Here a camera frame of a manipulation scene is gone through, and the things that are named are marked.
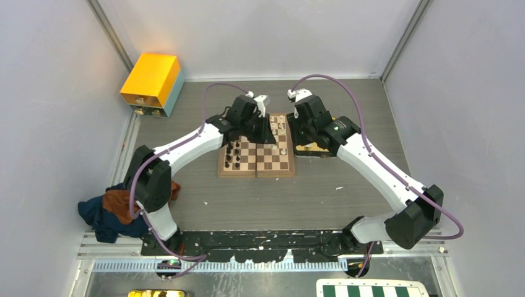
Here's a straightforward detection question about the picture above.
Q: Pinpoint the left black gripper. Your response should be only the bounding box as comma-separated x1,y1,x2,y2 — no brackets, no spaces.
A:
240,113,276,145

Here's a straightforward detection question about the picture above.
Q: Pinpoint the wooden chess board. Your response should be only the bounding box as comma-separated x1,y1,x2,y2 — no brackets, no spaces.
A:
217,114,296,178

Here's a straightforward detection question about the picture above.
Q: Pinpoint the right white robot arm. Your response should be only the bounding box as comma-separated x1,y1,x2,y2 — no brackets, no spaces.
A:
287,89,444,254

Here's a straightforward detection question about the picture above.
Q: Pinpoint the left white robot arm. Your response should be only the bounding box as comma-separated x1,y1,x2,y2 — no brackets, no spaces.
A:
124,94,276,256

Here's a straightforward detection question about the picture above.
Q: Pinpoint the green white checkered board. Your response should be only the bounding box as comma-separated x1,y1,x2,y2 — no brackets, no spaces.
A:
316,278,430,297

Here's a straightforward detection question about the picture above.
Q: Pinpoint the gold tin tray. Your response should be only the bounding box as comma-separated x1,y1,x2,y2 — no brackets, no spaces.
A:
293,142,336,158

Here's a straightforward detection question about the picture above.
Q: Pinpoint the yellow teal drawer box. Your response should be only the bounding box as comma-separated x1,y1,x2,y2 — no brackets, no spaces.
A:
120,53,185,118

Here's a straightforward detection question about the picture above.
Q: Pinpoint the orange cloth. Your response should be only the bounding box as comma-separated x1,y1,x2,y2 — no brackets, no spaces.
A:
98,183,172,226

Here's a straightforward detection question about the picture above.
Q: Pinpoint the dark blue cloth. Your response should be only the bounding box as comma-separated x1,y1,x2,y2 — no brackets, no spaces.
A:
77,190,149,244

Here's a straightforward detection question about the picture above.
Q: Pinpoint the gold tin front edge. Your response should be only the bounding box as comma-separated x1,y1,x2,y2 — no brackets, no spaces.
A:
128,289,189,297

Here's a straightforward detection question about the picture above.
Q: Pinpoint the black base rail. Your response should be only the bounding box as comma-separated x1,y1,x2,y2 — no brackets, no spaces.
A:
141,230,383,264

